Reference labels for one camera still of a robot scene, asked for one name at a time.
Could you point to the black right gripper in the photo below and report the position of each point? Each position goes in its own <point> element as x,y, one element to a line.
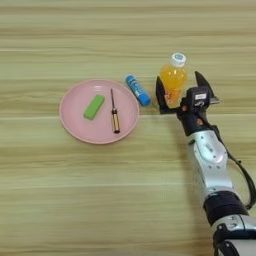
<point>192,121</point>

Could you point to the orange juice bottle white cap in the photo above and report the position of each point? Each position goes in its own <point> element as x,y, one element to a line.
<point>173,80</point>

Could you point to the pink round plate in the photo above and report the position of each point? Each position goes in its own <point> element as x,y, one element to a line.
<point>100,133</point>

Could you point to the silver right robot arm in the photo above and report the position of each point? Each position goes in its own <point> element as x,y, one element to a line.
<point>213,166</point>

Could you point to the small black box white label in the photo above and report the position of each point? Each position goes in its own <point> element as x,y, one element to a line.
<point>198,96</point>

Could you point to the blue glue stick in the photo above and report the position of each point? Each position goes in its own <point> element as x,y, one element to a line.
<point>138,90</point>

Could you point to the green rectangular eraser block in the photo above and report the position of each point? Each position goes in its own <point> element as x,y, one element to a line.
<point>94,107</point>

